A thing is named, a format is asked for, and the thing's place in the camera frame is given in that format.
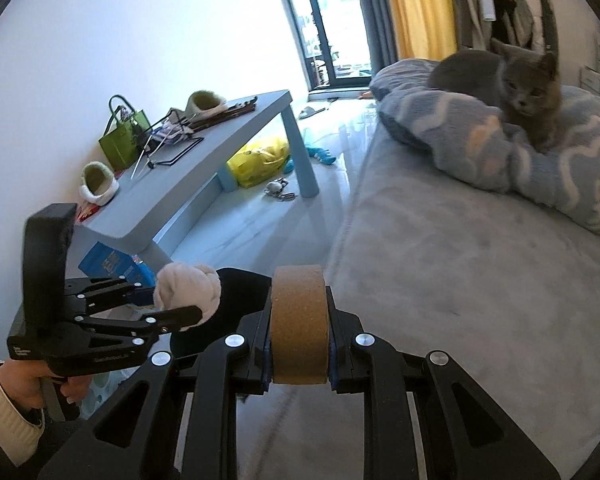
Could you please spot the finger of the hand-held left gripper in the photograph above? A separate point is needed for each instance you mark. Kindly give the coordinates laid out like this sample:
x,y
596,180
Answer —
x,y
165,321
110,290

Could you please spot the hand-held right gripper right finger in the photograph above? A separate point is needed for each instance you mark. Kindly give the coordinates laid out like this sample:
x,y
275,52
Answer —
x,y
390,385

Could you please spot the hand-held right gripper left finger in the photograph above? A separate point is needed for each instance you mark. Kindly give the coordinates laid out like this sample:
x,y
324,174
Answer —
x,y
215,385

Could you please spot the white sock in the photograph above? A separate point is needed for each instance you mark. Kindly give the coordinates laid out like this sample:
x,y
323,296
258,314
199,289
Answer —
x,y
185,285

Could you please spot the brown cardboard tape roll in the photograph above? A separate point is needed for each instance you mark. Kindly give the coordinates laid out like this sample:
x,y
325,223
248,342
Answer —
x,y
300,325

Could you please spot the person's left forearm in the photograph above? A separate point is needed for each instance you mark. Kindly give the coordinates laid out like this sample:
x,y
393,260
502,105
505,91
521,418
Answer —
x,y
0,420

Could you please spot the person's left hand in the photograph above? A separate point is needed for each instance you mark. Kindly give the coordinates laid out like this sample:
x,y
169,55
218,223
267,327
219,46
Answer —
x,y
22,385

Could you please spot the blue snack bag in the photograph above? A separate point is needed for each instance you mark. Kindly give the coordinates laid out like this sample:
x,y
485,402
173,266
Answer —
x,y
107,262

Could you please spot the red packet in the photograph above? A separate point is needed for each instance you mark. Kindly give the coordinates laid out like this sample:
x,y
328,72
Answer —
x,y
86,212

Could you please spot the green fluffy slipper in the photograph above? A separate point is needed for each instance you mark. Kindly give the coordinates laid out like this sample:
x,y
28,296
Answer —
x,y
97,182
205,102

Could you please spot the grey-blue low table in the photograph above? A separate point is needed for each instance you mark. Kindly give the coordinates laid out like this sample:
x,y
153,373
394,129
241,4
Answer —
x,y
180,195

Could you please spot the green tote bag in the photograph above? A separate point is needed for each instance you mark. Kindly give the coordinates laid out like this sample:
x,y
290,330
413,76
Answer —
x,y
120,145

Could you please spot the clear plastic packet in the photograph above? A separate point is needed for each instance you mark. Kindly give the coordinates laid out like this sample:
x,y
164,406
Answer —
x,y
172,132

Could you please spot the metal key bunch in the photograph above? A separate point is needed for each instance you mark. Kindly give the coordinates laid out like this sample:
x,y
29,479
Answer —
x,y
275,187

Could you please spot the yellow plastic bag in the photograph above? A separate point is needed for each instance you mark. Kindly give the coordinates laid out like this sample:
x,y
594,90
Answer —
x,y
257,160

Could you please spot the dark wooden sticks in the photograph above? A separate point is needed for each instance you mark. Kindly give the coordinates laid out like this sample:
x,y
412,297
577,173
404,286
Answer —
x,y
240,106

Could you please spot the blue floor toy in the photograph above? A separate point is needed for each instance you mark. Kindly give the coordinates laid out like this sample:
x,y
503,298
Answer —
x,y
322,155

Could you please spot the white floor slipper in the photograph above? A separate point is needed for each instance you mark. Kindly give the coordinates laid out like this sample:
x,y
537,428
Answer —
x,y
312,111

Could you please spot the blue patterned fleece blanket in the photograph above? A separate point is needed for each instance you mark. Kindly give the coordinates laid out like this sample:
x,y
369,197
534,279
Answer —
x,y
455,130

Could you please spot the grey cat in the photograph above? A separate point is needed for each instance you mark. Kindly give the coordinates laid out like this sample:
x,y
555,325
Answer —
x,y
470,72

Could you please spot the black framed glass door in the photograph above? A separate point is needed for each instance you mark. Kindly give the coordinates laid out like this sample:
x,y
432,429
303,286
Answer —
x,y
325,35

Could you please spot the white vanity table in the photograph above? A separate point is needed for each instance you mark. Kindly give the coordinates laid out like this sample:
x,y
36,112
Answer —
x,y
597,75

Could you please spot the grey curtain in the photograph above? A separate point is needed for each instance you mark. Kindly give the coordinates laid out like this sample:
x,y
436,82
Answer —
x,y
375,10

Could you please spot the yellow curtain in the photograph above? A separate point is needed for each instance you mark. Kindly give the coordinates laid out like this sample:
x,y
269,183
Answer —
x,y
420,10

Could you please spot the row of hanging clothes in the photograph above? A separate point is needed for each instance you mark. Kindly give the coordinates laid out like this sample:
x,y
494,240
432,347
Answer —
x,y
500,0

